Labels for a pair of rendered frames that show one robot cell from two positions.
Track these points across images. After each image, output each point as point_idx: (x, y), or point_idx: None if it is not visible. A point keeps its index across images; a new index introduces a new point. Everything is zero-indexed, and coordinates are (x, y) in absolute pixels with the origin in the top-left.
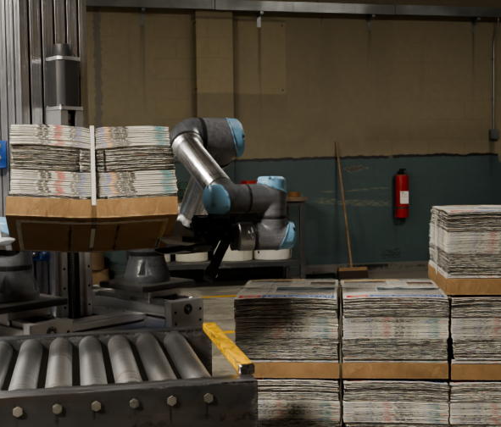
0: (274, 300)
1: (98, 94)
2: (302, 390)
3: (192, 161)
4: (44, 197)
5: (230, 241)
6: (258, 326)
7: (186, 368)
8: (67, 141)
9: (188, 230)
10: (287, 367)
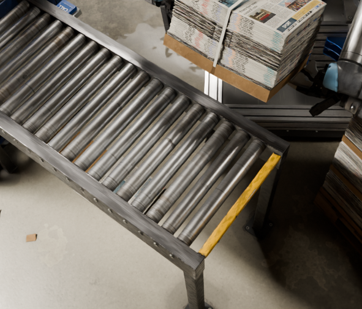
0: None
1: None
2: None
3: (356, 14)
4: (185, 46)
5: (337, 102)
6: None
7: (196, 213)
8: (209, 13)
9: (308, 81)
10: None
